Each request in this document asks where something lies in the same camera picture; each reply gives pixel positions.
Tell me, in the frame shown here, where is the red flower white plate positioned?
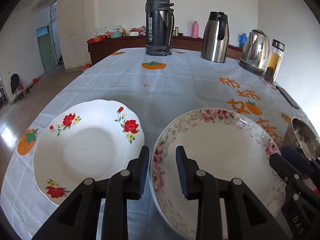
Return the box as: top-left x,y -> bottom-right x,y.
33,99 -> 144,206

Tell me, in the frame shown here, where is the black smartphone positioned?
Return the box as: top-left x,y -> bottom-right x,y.
276,86 -> 300,109

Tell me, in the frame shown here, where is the stainless electric kettle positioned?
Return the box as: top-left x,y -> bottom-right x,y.
239,29 -> 270,76

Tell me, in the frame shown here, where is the dark wooden sideboard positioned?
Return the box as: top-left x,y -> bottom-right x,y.
87,35 -> 244,66

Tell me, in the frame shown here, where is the blue thermos jug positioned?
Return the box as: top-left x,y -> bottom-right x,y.
238,33 -> 247,49

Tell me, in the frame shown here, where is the steel carafe black handle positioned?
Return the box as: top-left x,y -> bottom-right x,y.
201,11 -> 229,63

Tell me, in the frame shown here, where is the pink floral rimmed plate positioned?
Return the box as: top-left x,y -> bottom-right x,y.
150,108 -> 285,239

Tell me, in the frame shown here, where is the pink thermos bottle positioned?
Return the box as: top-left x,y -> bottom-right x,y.
191,21 -> 199,38

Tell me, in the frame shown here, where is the black chair with red items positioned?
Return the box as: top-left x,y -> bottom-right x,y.
10,73 -> 30,103

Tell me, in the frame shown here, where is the glass tea bottle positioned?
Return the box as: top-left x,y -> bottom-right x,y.
261,39 -> 285,86

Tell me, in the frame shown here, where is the black large thermos flask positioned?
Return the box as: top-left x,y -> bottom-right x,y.
145,0 -> 175,56

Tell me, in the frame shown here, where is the white orange bucket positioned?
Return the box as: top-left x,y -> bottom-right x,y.
81,63 -> 92,72

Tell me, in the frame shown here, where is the persimmon print tablecloth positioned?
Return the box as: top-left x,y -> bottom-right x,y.
1,48 -> 308,239

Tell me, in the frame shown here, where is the teal basin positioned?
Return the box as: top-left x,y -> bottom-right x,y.
110,32 -> 123,39

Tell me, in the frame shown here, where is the stainless steel bowl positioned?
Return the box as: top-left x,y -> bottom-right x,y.
281,117 -> 319,159

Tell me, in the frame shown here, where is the mesh food cover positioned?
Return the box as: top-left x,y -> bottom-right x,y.
91,25 -> 125,38

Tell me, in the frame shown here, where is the green door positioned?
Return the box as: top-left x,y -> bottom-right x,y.
36,25 -> 57,73

